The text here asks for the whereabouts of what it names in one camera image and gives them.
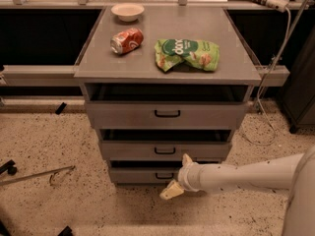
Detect crushed orange soda can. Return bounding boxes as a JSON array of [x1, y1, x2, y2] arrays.
[[110, 28, 144, 55]]

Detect white ceramic bowl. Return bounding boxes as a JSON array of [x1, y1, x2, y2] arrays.
[[111, 3, 145, 23]]

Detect metal rod on floor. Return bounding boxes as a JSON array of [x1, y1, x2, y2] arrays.
[[0, 165, 76, 187]]

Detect green chip bag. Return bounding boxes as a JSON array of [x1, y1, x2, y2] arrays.
[[155, 39, 220, 72]]

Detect grey top drawer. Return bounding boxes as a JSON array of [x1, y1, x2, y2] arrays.
[[84, 83, 249, 130]]

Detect white cable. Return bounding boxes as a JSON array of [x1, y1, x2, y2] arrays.
[[240, 7, 292, 148]]

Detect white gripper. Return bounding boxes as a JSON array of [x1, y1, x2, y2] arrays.
[[159, 153, 201, 200]]

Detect black caster foot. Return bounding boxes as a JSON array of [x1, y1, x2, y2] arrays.
[[0, 160, 18, 175]]

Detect black foot bottom edge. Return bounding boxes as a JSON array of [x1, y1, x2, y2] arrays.
[[58, 226, 73, 236]]

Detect small black block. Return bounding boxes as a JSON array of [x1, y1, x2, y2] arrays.
[[55, 102, 67, 115]]

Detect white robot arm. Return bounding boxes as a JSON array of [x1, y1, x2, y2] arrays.
[[159, 147, 315, 236]]

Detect grey drawer cabinet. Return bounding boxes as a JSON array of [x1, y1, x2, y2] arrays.
[[75, 5, 261, 185]]

